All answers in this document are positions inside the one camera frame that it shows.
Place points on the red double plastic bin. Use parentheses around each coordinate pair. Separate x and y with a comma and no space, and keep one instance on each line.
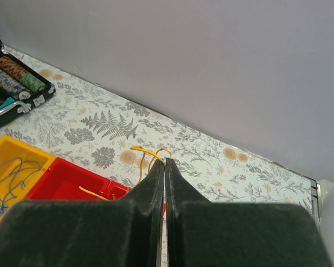
(66,181)

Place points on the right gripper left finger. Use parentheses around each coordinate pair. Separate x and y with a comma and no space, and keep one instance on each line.
(124,232)

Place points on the floral table mat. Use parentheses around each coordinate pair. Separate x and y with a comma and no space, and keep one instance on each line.
(120,140)

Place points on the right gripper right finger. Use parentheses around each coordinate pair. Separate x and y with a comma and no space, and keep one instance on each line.
(205,233)

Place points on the yellow plastic bin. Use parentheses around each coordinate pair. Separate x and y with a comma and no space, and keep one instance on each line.
(21,165)

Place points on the black poker chip case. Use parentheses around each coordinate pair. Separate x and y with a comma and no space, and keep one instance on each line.
(21,88)

